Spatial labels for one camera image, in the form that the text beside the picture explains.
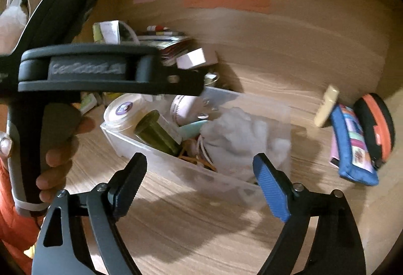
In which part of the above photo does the blue patchwork pencil pouch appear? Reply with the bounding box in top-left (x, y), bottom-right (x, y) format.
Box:
top-left (330, 104), bottom-right (379, 186)

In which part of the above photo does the white fluffy pompom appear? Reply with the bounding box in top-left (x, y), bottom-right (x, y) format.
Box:
top-left (0, 5), bottom-right (27, 54)

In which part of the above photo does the stack of books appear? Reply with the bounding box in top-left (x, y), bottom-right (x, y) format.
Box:
top-left (135, 25), bottom-right (195, 66)

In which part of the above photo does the clear plastic storage bin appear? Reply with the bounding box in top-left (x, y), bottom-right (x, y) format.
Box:
top-left (101, 87), bottom-right (291, 208)

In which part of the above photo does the white tape roll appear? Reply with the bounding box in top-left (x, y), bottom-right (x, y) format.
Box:
top-left (104, 94), bottom-right (148, 132)

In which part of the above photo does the pink round jar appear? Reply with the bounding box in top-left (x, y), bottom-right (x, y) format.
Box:
top-left (170, 96), bottom-right (204, 126)

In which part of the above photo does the yellow green bottle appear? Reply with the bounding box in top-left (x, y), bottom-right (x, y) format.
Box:
top-left (92, 23), bottom-right (105, 44)

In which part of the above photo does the person's left hand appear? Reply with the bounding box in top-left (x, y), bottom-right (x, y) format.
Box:
top-left (0, 115), bottom-right (96, 203)

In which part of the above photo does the white cardboard box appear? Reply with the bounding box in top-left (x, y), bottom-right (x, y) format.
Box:
top-left (176, 47), bottom-right (218, 70)

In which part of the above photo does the white magazine file holder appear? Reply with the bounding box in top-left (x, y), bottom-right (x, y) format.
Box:
top-left (99, 20), bottom-right (140, 46)

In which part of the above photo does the white bowl of trinkets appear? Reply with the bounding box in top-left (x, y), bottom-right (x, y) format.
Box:
top-left (204, 72), bottom-right (220, 87)

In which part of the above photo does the pink phone under pouch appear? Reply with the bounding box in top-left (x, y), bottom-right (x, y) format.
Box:
top-left (329, 133), bottom-right (340, 168)

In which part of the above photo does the black orange zip case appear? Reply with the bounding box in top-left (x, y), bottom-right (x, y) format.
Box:
top-left (353, 93), bottom-right (395, 170)

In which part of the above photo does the cream lotion bottle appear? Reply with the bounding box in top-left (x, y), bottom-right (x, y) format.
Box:
top-left (314, 84), bottom-right (340, 128)

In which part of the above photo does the orange sleeve forearm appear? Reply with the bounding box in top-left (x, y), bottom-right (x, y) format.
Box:
top-left (1, 161), bottom-right (39, 274)

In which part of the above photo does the olive green jar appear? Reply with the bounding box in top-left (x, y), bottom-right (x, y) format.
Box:
top-left (134, 110), bottom-right (182, 156)

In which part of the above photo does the white drawstring cloth bag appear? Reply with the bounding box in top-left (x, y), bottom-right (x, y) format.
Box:
top-left (200, 107), bottom-right (291, 183)

